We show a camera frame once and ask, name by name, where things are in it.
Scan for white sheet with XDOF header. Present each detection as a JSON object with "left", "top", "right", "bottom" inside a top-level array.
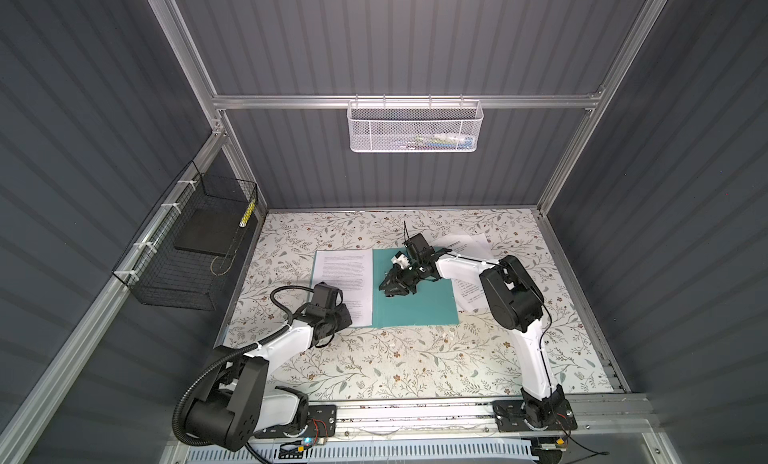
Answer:
[{"left": 432, "top": 234, "right": 498, "bottom": 312}]

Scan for pens in white basket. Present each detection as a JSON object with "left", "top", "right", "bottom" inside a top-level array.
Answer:
[{"left": 394, "top": 133, "right": 476, "bottom": 151}]

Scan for black pad in basket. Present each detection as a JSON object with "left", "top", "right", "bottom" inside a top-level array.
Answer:
[{"left": 174, "top": 209, "right": 245, "bottom": 257}]

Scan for white vented cable duct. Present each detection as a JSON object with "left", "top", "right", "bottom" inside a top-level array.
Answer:
[{"left": 187, "top": 438, "right": 539, "bottom": 463}]

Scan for teal file folder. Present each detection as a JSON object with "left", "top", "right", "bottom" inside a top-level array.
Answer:
[{"left": 308, "top": 246, "right": 461, "bottom": 330}]

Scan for black wire mesh basket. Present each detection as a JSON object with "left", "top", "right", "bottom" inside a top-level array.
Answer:
[{"left": 113, "top": 163, "right": 259, "bottom": 311}]

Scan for yellow marker in basket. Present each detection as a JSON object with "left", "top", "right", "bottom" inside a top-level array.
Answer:
[{"left": 239, "top": 199, "right": 256, "bottom": 228}]

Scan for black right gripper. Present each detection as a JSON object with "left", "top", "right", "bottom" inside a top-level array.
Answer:
[{"left": 378, "top": 263, "right": 424, "bottom": 296}]

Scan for black corrugated cable conduit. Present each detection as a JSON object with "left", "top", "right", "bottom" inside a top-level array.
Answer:
[{"left": 172, "top": 285, "right": 316, "bottom": 464}]

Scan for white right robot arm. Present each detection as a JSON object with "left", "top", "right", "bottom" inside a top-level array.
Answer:
[{"left": 379, "top": 233, "right": 573, "bottom": 432}]

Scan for white wire mesh basket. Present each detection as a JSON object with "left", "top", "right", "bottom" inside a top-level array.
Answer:
[{"left": 346, "top": 100, "right": 484, "bottom": 153}]

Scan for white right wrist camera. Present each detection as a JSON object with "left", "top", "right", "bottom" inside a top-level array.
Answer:
[{"left": 391, "top": 252, "right": 411, "bottom": 269}]

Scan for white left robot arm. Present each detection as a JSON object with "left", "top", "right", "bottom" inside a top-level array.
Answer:
[{"left": 171, "top": 282, "right": 352, "bottom": 451}]

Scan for printed white paper sheet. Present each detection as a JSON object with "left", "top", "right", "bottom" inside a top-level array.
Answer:
[{"left": 311, "top": 249, "right": 374, "bottom": 327}]

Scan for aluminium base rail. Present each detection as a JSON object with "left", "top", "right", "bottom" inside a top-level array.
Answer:
[{"left": 167, "top": 393, "right": 661, "bottom": 447}]

